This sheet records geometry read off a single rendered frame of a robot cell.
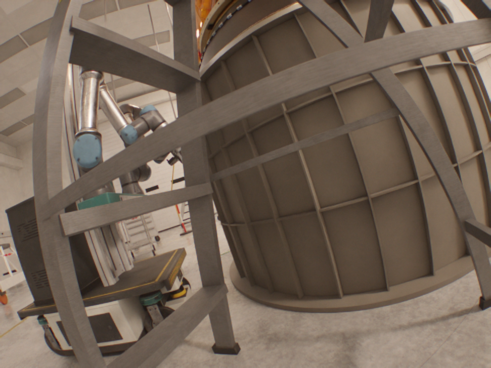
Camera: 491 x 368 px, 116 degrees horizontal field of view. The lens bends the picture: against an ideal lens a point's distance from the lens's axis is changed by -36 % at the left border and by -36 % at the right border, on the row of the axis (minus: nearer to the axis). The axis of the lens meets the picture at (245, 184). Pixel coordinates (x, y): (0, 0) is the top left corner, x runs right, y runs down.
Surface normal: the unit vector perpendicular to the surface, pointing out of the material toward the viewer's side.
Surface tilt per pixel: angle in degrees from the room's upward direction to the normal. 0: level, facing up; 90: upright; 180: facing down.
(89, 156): 97
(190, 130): 90
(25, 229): 90
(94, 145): 97
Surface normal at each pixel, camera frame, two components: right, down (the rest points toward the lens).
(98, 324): 0.14, -0.06
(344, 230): -0.51, 0.16
